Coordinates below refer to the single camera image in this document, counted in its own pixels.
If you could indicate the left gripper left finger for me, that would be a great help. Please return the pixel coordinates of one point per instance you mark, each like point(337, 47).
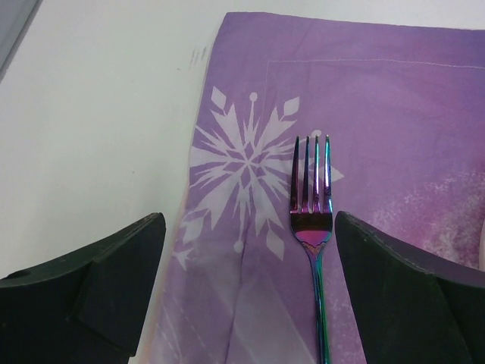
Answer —
point(87, 306)

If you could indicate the cream white plate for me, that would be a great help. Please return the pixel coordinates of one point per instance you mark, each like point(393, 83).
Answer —
point(482, 248)

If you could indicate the left aluminium frame post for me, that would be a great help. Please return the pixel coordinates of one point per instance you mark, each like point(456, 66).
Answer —
point(16, 17)

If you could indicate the purple Elsa placemat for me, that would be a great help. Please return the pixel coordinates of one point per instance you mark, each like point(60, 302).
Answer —
point(404, 110)

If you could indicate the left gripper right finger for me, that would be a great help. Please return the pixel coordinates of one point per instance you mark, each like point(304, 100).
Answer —
point(410, 305)

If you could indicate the iridescent purple fork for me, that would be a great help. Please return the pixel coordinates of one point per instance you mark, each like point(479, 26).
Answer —
point(311, 222)

